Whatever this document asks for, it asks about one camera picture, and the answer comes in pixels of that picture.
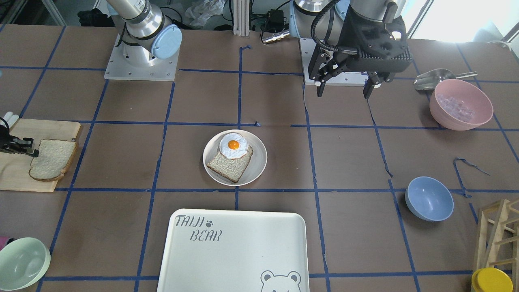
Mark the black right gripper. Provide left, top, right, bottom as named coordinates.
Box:
left=0, top=118, right=39, bottom=158

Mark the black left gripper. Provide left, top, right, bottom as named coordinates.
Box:
left=308, top=7, right=413, bottom=99

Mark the bread slice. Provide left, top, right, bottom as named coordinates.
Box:
left=206, top=146, right=254, bottom=183
left=28, top=139, right=78, bottom=182

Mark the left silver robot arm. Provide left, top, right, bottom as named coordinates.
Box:
left=289, top=0, right=413, bottom=99

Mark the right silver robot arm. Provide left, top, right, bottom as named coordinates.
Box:
left=106, top=0, right=183, bottom=81

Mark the white round plate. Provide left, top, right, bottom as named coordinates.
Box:
left=202, top=129, right=268, bottom=187

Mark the bread slice on plate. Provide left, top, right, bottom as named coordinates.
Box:
left=206, top=146, right=254, bottom=183

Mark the wooden cutting board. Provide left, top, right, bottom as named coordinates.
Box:
left=0, top=118, right=81, bottom=192

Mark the metal scoop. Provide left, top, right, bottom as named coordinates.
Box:
left=413, top=69, right=478, bottom=90

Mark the pink cloth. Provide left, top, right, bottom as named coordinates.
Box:
left=0, top=236, right=15, bottom=250

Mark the pink bowl with ice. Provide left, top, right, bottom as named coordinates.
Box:
left=429, top=79, right=494, bottom=131

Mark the green bowl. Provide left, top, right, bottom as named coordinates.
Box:
left=0, top=237, right=51, bottom=291

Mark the fried egg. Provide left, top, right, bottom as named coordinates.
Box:
left=219, top=132, right=249, bottom=159

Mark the blue bowl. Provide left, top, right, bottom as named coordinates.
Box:
left=405, top=177, right=454, bottom=222

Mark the white bear tray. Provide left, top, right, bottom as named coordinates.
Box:
left=157, top=208, right=310, bottom=292

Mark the wooden mug rack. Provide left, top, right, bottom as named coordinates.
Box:
left=473, top=199, right=519, bottom=286

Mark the yellow mug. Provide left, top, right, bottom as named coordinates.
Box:
left=471, top=267, right=514, bottom=292

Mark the aluminium frame post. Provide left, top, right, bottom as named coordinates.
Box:
left=232, top=0, right=251, bottom=38

